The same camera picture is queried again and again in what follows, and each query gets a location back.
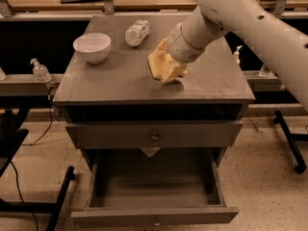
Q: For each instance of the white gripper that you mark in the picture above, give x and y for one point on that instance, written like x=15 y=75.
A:
x=180 y=47

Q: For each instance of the yellow sponge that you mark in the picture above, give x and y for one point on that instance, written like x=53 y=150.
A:
x=161 y=67

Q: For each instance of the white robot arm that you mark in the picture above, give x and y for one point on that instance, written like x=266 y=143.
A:
x=281 y=47

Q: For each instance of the closed grey top drawer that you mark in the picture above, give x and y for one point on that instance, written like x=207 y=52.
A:
x=98 y=135

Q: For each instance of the grey wooden drawer cabinet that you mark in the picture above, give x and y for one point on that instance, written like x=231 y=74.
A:
x=122 y=89

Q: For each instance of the open grey middle drawer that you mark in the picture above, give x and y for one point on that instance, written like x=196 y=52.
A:
x=175 y=186

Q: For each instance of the clear plastic bottle lying down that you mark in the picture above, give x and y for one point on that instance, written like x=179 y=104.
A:
x=137 y=33

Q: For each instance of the small white pump bottle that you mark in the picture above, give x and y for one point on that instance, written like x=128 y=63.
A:
x=237 y=53

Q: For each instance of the white ceramic bowl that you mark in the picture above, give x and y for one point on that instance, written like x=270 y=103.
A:
x=94 y=48

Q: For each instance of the clear pump sanitizer bottle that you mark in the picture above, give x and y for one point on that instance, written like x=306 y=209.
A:
x=41 y=71

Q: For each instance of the black table leg right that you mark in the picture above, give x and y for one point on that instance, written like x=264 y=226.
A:
x=292 y=139

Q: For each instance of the black table leg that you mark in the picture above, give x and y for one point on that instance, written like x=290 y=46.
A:
x=292 y=139
x=53 y=209

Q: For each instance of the black table leg left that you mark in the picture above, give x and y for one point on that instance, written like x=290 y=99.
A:
x=53 y=209

